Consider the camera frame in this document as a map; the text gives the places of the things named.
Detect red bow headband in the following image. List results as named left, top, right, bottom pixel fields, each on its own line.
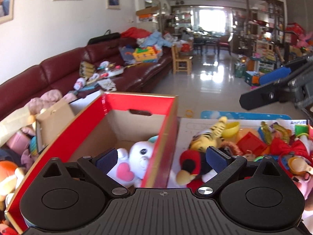
left=269, top=137, right=311, bottom=167

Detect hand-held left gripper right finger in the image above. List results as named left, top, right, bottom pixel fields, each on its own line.
left=194, top=146, right=294, bottom=199

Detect wooden chair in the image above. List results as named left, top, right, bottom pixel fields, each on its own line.
left=171, top=43, right=194, bottom=75

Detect yellow tiger plush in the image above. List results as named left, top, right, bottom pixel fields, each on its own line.
left=188, top=116, right=228, bottom=152

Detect orange storage box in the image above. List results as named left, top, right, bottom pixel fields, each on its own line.
left=245, top=70, right=263, bottom=87

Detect gold packets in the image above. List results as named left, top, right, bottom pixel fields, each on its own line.
left=80, top=61, right=96, bottom=78

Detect white unicorn plush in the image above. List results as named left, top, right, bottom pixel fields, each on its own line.
left=106, top=135, right=159, bottom=189

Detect orange plush toy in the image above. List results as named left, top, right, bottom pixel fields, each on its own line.
left=0, top=160, right=26, bottom=202

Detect blue clothing pile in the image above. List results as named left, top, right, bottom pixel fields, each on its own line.
left=136, top=31, right=173, bottom=50

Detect yellow toy building set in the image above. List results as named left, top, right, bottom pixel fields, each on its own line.
left=132, top=46, right=162, bottom=63

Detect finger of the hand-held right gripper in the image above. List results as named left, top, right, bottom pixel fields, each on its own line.
left=259, top=55, right=313, bottom=86
left=239, top=82, right=292, bottom=111

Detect black bag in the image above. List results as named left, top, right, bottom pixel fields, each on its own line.
left=87, top=29, right=121, bottom=46

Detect black red mouse plush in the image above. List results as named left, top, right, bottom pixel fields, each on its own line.
left=176, top=149, right=216, bottom=189

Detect dark dining table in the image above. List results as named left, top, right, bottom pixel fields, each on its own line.
left=193, top=35, right=221, bottom=56

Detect red cardboard box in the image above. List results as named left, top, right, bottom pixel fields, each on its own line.
left=5, top=92, right=179, bottom=234

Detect yellow plastic bowl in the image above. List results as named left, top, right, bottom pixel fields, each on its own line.
left=221, top=121, right=241, bottom=139

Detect maroon leather sofa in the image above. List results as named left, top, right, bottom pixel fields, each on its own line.
left=0, top=38, right=174, bottom=123

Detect red cloth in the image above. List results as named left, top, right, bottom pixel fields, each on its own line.
left=121, top=27, right=152, bottom=40

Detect dark shelf unit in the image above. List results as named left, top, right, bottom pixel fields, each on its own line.
left=232, top=0, right=285, bottom=62

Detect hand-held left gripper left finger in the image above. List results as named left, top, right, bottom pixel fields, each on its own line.
left=41, top=147, right=130, bottom=199

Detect patterned paper sheet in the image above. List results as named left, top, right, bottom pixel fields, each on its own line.
left=97, top=78, right=117, bottom=91

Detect pink plush toy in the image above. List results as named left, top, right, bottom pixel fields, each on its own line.
left=292, top=174, right=313, bottom=201

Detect red plastic block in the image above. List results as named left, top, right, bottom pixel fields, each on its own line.
left=236, top=132, right=268, bottom=156

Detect brown cardboard box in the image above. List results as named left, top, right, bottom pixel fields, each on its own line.
left=35, top=89, right=105, bottom=152

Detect pale pink fuzzy plush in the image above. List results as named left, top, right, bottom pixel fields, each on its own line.
left=26, top=89, right=77, bottom=115

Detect small white doll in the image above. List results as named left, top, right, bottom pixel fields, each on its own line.
left=74, top=77, right=87, bottom=91

